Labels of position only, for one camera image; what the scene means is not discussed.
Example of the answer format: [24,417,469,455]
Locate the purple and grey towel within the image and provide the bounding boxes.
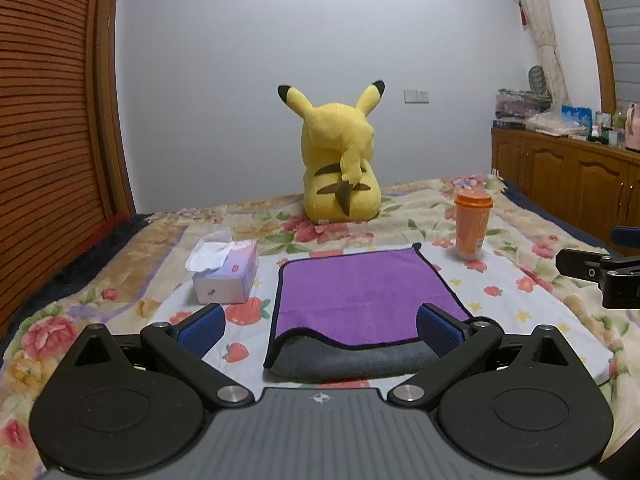
[264,244,471,384]

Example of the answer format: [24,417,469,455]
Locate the floral bed sheet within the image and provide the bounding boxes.
[1,177,639,479]

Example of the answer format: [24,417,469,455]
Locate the purple tissue box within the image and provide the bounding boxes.
[186,238,258,304]

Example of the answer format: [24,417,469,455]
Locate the wooden sideboard cabinet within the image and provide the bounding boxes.
[491,127,639,247]

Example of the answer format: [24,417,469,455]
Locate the orange lidded plastic cup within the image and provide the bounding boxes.
[454,188,494,261]

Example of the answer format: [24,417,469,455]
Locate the clutter pile on cabinet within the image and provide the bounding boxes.
[494,65,639,153]

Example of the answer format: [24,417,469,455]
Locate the yellow Pikachu plush toy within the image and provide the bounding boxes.
[278,80,385,224]

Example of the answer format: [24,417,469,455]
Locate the wooden louvered wardrobe door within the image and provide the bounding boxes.
[1,0,134,326]

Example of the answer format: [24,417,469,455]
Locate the beige tied curtain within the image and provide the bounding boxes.
[520,0,570,107]

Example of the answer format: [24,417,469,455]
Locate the white wall socket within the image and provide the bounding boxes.
[404,89,430,104]

